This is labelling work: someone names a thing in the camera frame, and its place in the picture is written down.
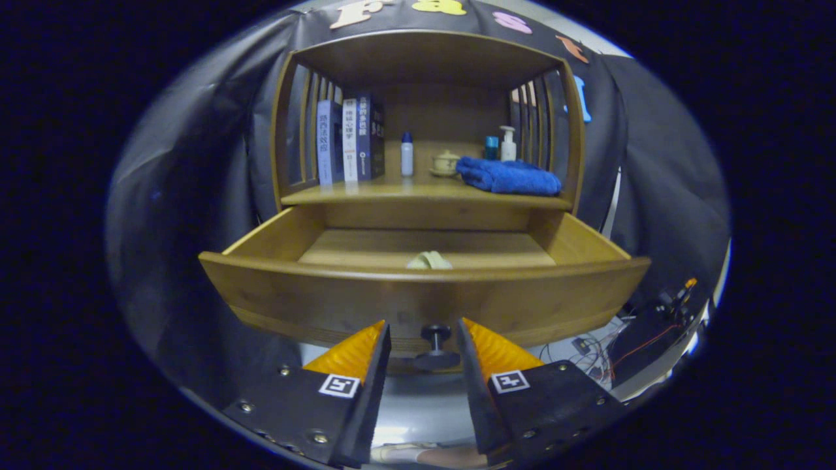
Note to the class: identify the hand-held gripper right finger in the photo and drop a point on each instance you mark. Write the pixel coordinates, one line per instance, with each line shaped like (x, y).
(480, 398)

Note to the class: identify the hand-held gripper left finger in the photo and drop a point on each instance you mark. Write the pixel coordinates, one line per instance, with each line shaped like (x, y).
(372, 398)

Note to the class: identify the black drawer knob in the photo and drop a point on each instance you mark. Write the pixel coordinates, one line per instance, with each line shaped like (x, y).
(435, 334)

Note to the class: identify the wooden drawer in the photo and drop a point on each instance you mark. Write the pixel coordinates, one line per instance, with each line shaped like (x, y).
(326, 300)

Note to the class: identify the wooden countertop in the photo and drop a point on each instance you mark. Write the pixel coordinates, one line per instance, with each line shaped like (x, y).
(418, 190)

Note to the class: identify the wooden cabinet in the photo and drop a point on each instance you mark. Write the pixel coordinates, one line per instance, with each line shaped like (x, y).
(444, 104)

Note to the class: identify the blue folded towel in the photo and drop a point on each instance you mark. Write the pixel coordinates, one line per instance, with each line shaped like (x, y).
(509, 177)

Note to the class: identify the orange black clamp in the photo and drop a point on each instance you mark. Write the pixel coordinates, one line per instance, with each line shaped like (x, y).
(682, 294)

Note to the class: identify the white light stand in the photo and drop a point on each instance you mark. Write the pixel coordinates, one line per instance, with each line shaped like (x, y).
(612, 209)

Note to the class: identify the beige lidded teacup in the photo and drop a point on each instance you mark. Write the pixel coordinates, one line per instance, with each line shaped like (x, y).
(446, 163)

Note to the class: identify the white bottle blue cap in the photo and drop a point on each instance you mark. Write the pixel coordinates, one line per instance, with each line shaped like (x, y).
(407, 158)

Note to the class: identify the teal bottle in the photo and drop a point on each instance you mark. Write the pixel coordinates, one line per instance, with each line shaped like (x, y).
(491, 149)

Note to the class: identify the white pump bottle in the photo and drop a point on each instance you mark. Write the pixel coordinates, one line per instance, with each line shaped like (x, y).
(508, 150)

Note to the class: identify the pale lavender book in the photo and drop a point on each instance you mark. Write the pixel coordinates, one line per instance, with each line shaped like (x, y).
(326, 143)

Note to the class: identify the white spine book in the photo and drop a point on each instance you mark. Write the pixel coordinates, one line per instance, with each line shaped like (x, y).
(350, 140)

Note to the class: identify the dark blue book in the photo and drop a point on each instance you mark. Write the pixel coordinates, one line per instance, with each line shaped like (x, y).
(372, 137)

